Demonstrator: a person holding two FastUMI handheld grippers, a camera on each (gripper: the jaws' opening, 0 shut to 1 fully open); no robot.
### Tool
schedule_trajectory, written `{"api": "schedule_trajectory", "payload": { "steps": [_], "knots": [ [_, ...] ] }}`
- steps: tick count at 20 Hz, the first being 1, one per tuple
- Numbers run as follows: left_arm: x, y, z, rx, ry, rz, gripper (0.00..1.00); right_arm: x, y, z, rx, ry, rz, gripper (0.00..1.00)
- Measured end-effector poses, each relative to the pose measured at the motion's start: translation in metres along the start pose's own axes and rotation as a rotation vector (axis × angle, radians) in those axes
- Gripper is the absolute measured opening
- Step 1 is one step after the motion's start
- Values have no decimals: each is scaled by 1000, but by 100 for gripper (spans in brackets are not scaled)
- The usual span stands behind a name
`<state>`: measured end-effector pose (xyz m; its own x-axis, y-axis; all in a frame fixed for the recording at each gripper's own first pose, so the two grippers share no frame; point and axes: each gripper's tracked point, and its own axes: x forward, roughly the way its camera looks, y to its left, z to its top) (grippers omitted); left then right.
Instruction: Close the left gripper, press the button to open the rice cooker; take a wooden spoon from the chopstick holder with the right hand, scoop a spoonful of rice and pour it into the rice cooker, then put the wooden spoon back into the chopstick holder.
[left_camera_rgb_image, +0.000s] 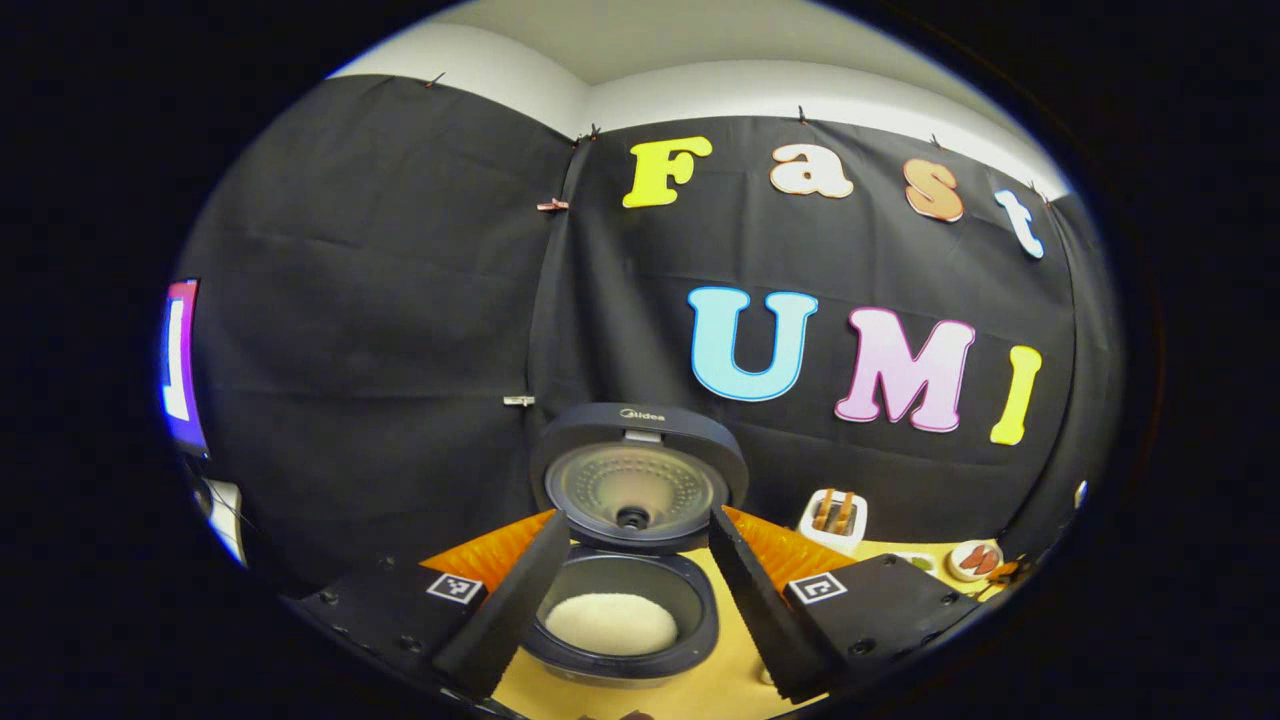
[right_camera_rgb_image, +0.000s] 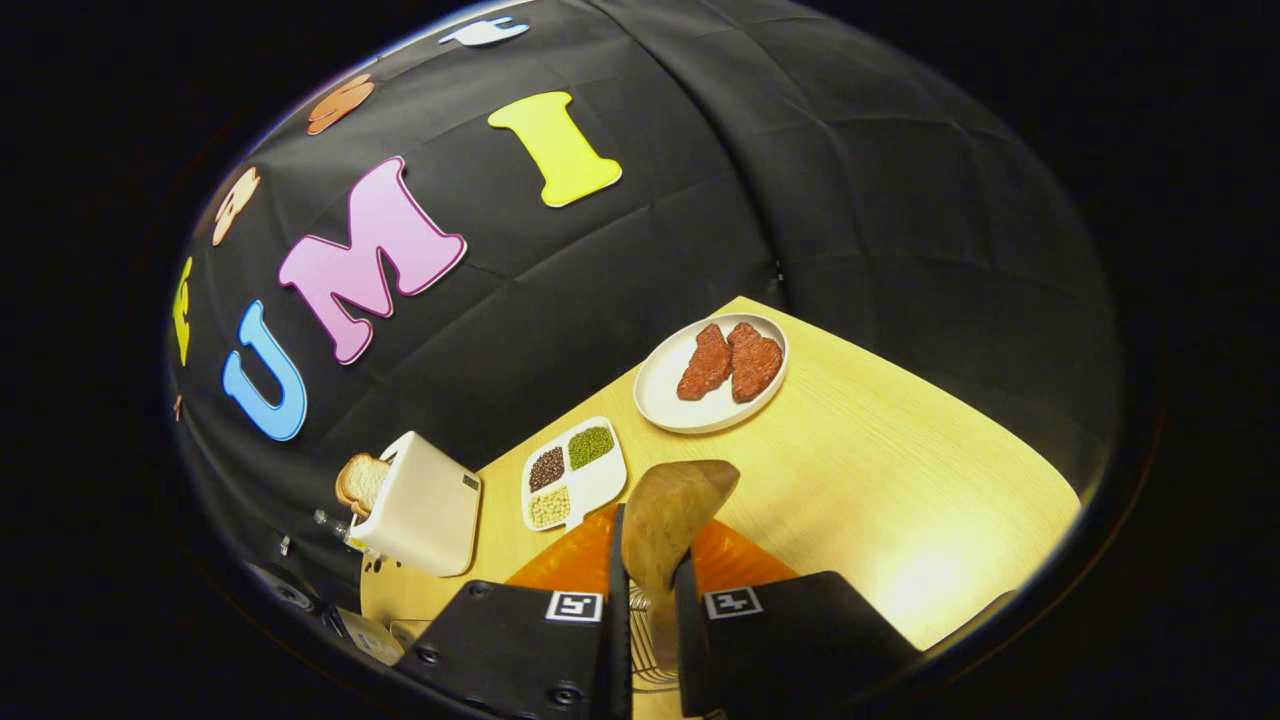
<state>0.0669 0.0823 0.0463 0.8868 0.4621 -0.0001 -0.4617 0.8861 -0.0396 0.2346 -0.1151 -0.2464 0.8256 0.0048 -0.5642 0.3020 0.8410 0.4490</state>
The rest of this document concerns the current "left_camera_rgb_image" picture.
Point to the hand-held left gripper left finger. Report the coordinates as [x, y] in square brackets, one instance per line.
[510, 610]

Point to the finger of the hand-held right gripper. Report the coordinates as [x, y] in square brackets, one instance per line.
[1005, 571]

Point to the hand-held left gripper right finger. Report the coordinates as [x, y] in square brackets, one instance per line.
[750, 610]

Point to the white rice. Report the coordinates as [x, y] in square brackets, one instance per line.
[610, 625]

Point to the dark grey rice cooker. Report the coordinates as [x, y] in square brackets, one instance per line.
[690, 425]

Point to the red heart-shaped patty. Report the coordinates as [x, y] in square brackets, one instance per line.
[990, 560]
[972, 561]

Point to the white round plate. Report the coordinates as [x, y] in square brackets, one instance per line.
[955, 572]

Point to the white divided grain dish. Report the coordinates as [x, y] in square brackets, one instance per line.
[915, 563]

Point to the white toaster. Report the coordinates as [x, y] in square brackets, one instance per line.
[838, 546]

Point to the bread slice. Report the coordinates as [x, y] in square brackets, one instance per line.
[846, 513]
[823, 510]

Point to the white box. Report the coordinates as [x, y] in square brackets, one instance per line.
[225, 512]

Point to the black backdrop cloth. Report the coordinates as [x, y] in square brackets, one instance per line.
[380, 300]

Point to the glowing monitor screen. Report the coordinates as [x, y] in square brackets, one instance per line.
[180, 360]

